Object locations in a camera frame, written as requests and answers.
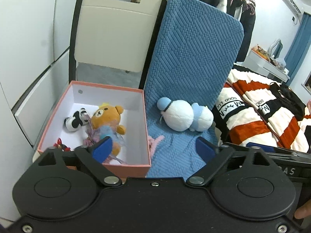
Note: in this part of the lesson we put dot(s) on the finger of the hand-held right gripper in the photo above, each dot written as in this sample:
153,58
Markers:
286,154

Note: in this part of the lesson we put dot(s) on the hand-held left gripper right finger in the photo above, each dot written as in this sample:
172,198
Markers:
205,148

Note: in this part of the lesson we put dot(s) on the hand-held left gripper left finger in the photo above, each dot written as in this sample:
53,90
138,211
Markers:
102,148

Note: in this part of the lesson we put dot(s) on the blue white plush purple ribbon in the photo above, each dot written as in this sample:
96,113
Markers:
93,136

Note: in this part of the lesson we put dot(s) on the brown bear plush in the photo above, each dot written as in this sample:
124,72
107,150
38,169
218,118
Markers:
104,119

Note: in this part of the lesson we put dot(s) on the panda plush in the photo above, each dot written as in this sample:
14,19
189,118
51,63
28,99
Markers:
75,122

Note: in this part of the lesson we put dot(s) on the blue and white plush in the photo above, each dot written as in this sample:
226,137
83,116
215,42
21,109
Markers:
179,116

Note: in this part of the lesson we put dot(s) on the small red toy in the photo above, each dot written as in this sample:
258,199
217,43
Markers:
60,146

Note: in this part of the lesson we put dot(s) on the pink cardboard box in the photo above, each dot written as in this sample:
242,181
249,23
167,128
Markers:
136,102

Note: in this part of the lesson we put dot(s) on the person's right hand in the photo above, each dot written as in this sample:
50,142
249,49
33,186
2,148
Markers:
303,213

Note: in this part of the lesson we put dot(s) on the striped fleece blanket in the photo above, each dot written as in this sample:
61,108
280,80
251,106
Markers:
243,126

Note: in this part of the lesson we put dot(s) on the pink plush toy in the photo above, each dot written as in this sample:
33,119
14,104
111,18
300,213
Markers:
153,145

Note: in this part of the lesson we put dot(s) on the black garment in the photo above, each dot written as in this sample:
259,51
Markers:
290,99

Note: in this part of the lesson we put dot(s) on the clutter on desk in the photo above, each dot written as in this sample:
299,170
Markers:
279,63

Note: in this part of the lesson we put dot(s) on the white desk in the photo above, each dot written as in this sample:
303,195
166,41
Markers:
262,65

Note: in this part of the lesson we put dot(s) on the blue curtain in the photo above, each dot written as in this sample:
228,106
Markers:
297,53

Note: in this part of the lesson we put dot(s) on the beige chair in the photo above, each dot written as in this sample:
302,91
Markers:
109,29

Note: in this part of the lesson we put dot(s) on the white wardrobe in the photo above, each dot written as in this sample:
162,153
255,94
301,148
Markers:
24,53

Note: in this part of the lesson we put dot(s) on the hanging clothes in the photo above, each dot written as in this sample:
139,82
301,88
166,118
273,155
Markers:
243,17

